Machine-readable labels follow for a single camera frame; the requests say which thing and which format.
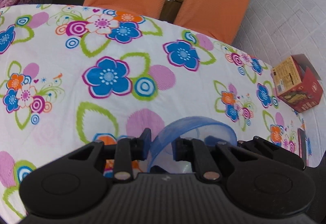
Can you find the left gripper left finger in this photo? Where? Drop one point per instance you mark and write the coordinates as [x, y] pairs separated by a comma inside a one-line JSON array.
[[129, 150]]

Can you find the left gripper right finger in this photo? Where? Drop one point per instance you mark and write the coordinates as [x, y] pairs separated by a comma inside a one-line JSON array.
[[198, 155]]

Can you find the translucent blue plastic bowl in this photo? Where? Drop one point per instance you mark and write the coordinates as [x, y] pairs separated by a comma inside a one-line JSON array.
[[205, 129]]

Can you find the dark smartphone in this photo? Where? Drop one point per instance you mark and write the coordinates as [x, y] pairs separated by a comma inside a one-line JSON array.
[[302, 145]]

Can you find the floral tablecloth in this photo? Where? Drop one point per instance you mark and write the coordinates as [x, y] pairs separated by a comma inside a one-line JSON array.
[[72, 74]]

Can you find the red cracker box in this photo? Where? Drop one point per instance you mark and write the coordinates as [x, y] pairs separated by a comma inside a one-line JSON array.
[[297, 83]]

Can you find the right orange chair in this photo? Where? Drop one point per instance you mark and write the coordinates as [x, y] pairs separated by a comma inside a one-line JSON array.
[[219, 19]]

